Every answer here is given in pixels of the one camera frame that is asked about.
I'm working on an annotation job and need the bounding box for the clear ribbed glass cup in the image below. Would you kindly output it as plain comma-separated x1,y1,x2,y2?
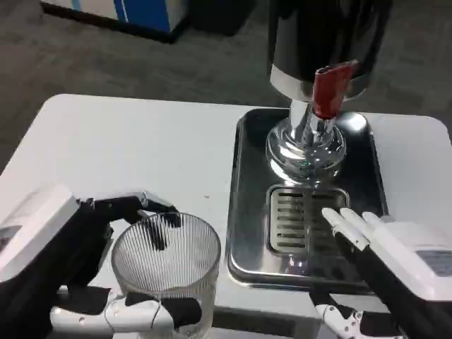
111,211,222,339

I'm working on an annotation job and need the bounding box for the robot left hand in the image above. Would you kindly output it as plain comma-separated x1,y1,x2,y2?
0,183,203,339

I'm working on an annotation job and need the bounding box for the slotted steel drip grid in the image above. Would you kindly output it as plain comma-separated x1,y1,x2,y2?
265,184,351,257

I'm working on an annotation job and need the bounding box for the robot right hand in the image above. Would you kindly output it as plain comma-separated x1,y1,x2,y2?
309,208,452,339

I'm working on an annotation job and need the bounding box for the black and chrome drink dispenser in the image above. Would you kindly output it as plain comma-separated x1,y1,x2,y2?
264,0,391,188

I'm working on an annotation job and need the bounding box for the steel drip tray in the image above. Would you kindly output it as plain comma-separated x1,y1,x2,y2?
227,107,389,293

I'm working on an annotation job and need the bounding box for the red tap lever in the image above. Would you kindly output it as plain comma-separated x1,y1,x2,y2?
313,59,359,119

